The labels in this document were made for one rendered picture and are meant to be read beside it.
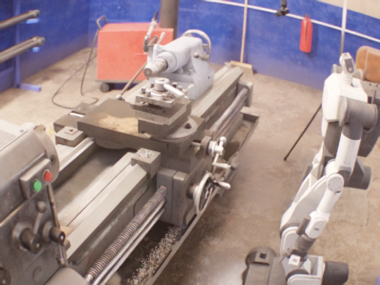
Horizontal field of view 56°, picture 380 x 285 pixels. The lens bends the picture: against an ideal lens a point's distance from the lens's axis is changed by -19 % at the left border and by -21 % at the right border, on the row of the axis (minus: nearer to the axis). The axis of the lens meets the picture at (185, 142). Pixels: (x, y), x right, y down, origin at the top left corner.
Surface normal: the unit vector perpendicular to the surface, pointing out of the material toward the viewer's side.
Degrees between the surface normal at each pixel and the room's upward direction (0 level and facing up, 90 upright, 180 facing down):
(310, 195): 90
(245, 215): 0
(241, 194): 0
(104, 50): 90
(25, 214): 90
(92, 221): 36
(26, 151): 45
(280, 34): 90
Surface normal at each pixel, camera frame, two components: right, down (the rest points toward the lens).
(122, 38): -0.04, 0.47
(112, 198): 0.59, -0.58
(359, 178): -0.25, 0.45
